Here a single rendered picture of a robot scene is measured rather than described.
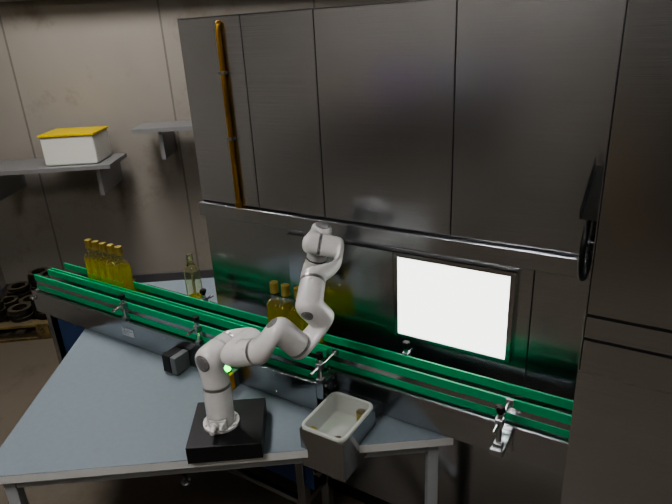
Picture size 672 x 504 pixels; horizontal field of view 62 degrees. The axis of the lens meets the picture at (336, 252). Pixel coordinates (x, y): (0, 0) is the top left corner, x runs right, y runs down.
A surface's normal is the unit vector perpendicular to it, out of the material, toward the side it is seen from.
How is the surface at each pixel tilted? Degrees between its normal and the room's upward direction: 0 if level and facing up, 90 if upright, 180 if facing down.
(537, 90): 90
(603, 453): 90
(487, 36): 90
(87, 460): 0
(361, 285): 90
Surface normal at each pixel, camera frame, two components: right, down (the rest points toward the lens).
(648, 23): -0.52, 0.34
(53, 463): -0.05, -0.93
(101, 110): 0.07, 0.36
